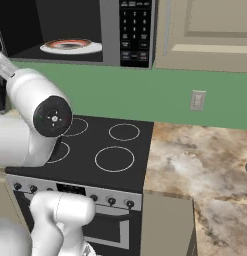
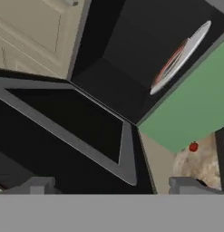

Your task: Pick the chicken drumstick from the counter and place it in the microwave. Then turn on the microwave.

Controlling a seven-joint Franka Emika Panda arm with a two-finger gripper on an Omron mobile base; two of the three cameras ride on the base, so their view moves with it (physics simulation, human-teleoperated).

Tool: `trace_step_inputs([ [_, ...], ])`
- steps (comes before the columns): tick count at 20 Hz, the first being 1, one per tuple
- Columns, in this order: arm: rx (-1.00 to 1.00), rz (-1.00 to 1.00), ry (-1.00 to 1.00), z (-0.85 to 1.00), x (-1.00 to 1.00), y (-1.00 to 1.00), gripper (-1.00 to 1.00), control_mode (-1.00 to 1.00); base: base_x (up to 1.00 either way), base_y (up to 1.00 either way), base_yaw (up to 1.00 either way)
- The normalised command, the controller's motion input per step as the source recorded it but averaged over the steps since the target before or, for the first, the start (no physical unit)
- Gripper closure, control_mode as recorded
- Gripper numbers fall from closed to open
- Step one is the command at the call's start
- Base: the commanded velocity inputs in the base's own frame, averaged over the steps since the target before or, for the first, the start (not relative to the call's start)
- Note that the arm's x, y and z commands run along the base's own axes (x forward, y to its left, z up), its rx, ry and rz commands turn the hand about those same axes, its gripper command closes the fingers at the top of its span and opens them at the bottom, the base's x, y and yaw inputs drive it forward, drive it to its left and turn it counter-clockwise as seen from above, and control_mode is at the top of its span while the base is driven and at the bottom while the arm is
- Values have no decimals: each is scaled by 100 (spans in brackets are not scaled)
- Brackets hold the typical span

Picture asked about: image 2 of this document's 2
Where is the green cupboard panel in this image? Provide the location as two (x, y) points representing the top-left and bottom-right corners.
(137, 37), (224, 155)

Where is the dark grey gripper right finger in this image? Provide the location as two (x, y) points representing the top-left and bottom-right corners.
(168, 177), (224, 195)

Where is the black microwave door grey frame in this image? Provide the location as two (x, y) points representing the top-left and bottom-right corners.
(0, 68), (157, 195)

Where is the dark appliance edge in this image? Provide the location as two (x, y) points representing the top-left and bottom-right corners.
(214, 125), (224, 193)

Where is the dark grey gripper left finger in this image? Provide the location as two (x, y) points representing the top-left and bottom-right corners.
(0, 177), (62, 195)

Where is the beige cupboard door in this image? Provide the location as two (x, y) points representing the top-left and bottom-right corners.
(0, 0), (88, 81)

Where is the white microwave turntable plate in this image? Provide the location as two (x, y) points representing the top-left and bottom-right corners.
(150, 19), (213, 96)

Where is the small red fruit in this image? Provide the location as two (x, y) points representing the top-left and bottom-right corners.
(189, 140), (200, 153)

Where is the grey cupboard handle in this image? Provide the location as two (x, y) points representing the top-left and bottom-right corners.
(63, 0), (80, 7)

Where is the black microwave oven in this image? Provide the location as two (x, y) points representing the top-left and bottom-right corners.
(66, 0), (224, 126)

